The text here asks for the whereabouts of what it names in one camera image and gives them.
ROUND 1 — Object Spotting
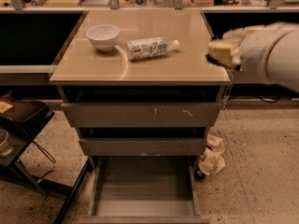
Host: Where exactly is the clear plastic water bottle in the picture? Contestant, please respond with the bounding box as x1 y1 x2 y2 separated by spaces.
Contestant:
126 36 179 61

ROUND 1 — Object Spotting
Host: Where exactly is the black rxbar blueberry wrapper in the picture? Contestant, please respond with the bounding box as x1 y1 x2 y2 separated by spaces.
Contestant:
206 54 226 67

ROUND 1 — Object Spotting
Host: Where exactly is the open grey bottom drawer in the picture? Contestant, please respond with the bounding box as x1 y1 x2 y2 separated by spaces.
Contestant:
78 156 209 224

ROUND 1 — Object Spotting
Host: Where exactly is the clear glass jar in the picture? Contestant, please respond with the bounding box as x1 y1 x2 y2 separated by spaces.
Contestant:
0 129 13 157

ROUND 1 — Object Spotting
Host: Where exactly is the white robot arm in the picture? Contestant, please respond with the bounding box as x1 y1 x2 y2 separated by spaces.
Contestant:
206 21 299 92

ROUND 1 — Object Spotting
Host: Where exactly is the grey middle drawer front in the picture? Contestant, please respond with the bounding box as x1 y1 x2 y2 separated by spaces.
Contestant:
79 138 206 156

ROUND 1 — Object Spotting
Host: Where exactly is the grey drawer cabinet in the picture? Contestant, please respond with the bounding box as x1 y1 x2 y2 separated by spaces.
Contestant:
49 8 234 224

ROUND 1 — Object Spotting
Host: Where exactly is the grey top drawer front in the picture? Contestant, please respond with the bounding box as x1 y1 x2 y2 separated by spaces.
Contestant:
62 103 221 128

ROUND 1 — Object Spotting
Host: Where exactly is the white ceramic bowl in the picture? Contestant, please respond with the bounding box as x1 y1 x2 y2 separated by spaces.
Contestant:
86 24 120 52

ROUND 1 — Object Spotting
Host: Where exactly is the black side cart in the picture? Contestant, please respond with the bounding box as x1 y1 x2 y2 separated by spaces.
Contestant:
0 104 90 224

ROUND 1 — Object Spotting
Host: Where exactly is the black tray on cart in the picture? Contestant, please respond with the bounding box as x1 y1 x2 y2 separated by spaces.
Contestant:
0 91 50 129

